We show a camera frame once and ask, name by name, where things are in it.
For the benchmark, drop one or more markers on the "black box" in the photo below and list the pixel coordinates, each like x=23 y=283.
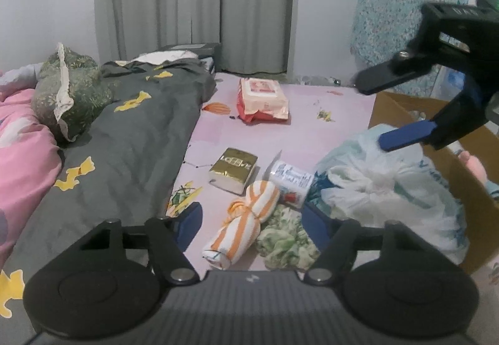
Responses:
x=195 y=50

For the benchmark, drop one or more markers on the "red and cream wet wipes pack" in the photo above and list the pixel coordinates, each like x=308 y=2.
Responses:
x=261 y=99

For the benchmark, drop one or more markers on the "pink quilt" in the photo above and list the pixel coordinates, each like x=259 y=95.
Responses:
x=23 y=158

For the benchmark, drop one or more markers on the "white cloth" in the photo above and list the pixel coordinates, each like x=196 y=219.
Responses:
x=163 y=56

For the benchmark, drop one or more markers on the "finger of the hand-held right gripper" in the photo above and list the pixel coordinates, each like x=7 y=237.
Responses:
x=382 y=76
x=405 y=134

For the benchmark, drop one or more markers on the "pale lilac pillow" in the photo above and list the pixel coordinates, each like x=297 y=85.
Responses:
x=19 y=74

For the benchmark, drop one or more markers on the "clear plastic bottles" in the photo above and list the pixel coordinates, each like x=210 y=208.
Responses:
x=315 y=79

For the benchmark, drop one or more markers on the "pink printed bed sheet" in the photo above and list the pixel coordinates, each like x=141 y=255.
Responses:
x=312 y=134

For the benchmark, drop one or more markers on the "green floral cloth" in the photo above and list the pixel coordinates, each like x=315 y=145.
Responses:
x=280 y=240

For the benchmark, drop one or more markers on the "white plastic bag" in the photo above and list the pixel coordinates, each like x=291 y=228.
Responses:
x=390 y=189

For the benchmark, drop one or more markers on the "green patterned pillow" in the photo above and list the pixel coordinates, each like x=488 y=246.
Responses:
x=84 y=91

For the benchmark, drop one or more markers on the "grey blanket with yellow print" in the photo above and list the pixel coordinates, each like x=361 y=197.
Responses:
x=128 y=150

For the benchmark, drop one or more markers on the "orange striped towel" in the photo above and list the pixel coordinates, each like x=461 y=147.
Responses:
x=237 y=232

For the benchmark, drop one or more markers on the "cardboard box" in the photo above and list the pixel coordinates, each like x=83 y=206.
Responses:
x=464 y=189

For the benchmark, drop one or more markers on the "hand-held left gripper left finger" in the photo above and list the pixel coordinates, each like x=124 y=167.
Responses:
x=190 y=224

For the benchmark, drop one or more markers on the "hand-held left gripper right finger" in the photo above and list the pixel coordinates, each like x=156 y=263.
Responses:
x=315 y=229

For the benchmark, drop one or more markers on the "gold tissue pack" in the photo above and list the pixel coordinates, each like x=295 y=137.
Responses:
x=234 y=169

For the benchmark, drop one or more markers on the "white packet with red label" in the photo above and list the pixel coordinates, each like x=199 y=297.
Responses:
x=290 y=177

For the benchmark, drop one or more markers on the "pink plush toy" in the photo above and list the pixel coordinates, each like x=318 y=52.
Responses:
x=477 y=169

